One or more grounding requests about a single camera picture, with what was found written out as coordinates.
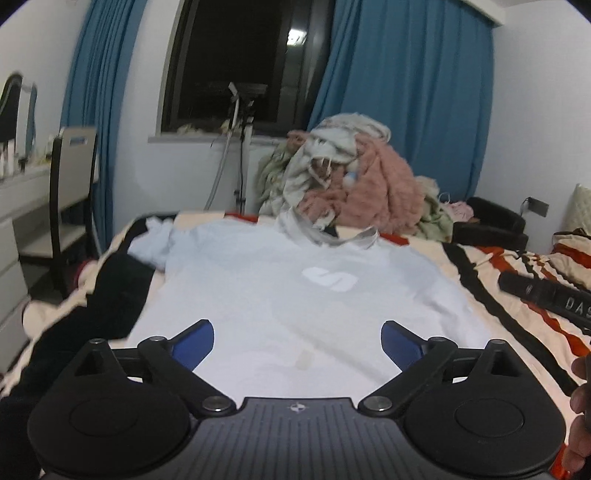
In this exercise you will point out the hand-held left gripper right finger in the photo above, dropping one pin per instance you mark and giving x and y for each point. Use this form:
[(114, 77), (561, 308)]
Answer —
[(399, 346)]

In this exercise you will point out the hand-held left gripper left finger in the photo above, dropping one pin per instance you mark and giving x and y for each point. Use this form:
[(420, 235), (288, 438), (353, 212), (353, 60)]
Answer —
[(196, 344)]

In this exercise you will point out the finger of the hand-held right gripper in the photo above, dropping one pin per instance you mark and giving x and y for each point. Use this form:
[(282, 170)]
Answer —
[(513, 284)]

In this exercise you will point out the pale blue t-shirt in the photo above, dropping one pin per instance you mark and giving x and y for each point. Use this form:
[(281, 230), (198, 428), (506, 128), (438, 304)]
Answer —
[(277, 314)]

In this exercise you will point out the person's right hand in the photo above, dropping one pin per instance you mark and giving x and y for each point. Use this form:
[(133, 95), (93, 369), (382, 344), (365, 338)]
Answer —
[(582, 438)]

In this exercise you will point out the striped blanket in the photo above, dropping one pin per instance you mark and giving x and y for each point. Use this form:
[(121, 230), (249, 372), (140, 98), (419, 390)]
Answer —
[(489, 261)]

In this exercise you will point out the black armchair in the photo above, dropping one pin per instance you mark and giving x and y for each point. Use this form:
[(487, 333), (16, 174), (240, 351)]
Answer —
[(498, 221)]

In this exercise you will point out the small pink cloth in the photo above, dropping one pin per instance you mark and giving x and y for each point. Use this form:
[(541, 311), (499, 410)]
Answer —
[(459, 210)]

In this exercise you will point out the black garment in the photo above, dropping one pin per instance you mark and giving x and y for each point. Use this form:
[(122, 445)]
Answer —
[(115, 295)]

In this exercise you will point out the cream pillow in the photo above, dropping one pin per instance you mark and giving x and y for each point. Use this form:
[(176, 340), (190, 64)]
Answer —
[(581, 207)]

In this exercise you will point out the pale green garment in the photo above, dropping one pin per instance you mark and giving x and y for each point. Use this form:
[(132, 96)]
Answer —
[(272, 175), (436, 224)]

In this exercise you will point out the grey white cloth band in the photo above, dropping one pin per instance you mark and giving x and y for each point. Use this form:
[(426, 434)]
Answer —
[(323, 235)]

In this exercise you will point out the pink fluffy garment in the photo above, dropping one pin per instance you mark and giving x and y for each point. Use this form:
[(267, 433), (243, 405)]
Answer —
[(383, 184)]

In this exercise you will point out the white tripod stand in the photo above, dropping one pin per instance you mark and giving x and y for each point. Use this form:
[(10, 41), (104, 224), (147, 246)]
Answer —
[(242, 152)]

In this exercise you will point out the black framed chair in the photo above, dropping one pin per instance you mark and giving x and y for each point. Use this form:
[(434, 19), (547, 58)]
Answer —
[(74, 184)]

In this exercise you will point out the white dresser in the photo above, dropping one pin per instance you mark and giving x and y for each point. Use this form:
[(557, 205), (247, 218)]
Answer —
[(18, 221)]

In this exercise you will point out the cream white garment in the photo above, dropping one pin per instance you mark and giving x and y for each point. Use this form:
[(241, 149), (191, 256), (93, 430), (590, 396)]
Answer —
[(332, 138)]

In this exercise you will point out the blue curtain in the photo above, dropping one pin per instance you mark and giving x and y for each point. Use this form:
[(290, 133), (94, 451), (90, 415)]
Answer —
[(406, 78), (104, 92)]

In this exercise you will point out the dark window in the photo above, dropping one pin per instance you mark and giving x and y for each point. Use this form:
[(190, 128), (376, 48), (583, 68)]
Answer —
[(231, 55)]

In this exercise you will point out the arched mirror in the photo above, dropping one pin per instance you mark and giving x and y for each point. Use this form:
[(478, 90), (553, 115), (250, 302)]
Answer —
[(18, 110)]

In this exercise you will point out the wall socket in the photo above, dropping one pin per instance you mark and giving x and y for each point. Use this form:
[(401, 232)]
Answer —
[(537, 206)]

